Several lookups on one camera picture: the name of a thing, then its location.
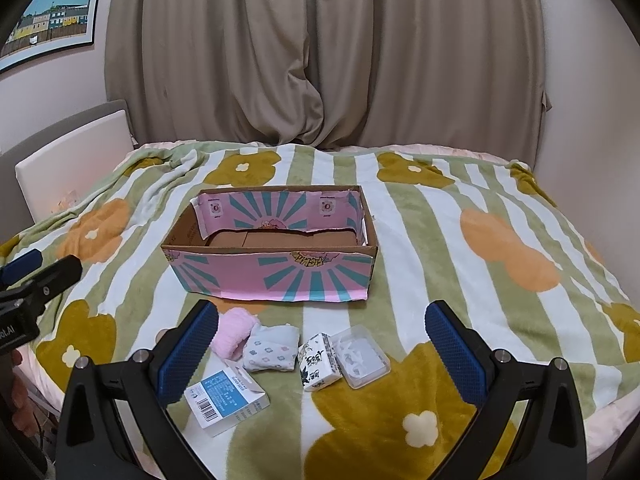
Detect white blue barcode box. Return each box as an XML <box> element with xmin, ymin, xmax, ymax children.
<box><xmin>184</xmin><ymin>361</ymin><xmax>270</xmax><ymax>437</ymax></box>

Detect white patterned sock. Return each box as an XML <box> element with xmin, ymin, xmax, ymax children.
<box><xmin>242</xmin><ymin>324</ymin><xmax>299</xmax><ymax>372</ymax></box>

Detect black white printed box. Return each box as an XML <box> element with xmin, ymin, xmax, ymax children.
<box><xmin>297</xmin><ymin>333</ymin><xmax>343</xmax><ymax>392</ymax></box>

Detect person's left hand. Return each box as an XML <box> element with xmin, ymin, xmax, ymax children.
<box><xmin>11</xmin><ymin>374</ymin><xmax>37</xmax><ymax>438</ymax></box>

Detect white padded headboard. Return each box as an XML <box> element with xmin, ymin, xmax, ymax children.
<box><xmin>1</xmin><ymin>100</ymin><xmax>136</xmax><ymax>240</ymax></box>

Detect pink rolled sock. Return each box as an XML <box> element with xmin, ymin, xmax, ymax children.
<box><xmin>209</xmin><ymin>307</ymin><xmax>260</xmax><ymax>361</ymax></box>

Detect clear plastic case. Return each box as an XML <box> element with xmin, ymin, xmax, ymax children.
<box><xmin>330</xmin><ymin>325</ymin><xmax>392</xmax><ymax>390</ymax></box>

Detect striped floral blanket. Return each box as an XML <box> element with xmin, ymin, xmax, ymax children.
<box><xmin>0</xmin><ymin>140</ymin><xmax>640</xmax><ymax>480</ymax></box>

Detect framed houses picture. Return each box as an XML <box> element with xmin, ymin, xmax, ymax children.
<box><xmin>1</xmin><ymin>0</ymin><xmax>99</xmax><ymax>73</ymax></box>

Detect pink teal cardboard box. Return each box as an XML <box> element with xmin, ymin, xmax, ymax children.
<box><xmin>160</xmin><ymin>185</ymin><xmax>378</xmax><ymax>304</ymax></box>

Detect beige curtain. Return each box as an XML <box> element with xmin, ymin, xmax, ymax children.
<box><xmin>104</xmin><ymin>0</ymin><xmax>544</xmax><ymax>162</ymax></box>

